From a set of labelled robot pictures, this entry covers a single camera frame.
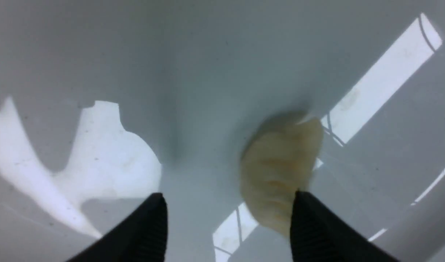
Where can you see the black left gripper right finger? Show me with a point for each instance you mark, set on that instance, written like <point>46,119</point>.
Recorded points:
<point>318,235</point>

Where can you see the beige dumpling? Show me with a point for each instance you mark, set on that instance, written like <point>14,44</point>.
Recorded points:
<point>277,162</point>

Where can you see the white square plate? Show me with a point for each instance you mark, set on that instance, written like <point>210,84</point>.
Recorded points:
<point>103,102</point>

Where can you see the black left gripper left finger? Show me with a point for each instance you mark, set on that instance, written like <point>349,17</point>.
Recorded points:
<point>140,237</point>

